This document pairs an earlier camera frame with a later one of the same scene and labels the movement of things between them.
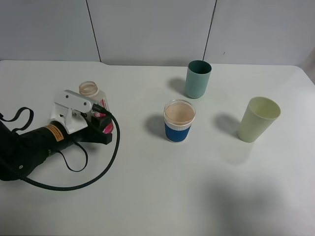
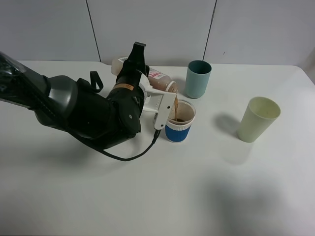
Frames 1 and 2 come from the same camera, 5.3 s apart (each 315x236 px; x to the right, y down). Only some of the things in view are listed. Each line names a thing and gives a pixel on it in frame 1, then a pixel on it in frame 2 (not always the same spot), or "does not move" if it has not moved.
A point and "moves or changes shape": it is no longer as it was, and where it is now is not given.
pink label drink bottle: x=90 y=90 moves or changes shape
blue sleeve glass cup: x=178 y=115 does not move
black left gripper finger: x=102 y=122 → x=136 y=60
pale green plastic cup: x=261 y=114 does not move
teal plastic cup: x=197 y=78 does not move
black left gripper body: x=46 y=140 → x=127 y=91
